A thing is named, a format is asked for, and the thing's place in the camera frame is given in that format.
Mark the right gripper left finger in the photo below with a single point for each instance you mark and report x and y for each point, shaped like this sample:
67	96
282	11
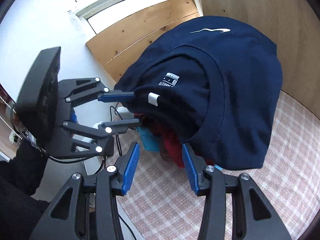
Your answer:
126	167

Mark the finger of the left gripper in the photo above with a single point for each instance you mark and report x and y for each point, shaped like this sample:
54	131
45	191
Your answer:
115	96
120	126

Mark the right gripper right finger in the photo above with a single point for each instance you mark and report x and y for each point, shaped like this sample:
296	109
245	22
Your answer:
195	167

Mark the navy blue sweatshirt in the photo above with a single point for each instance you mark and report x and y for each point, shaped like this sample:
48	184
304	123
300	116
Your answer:
215	81

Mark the red garment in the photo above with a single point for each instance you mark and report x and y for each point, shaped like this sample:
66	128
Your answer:
172	147

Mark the blue garment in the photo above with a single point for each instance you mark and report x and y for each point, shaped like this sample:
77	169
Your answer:
150	141

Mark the wooden slat headboard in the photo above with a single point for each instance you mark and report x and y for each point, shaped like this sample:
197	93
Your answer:
121	44

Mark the wooden board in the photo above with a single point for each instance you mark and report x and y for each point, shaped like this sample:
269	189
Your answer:
294	28

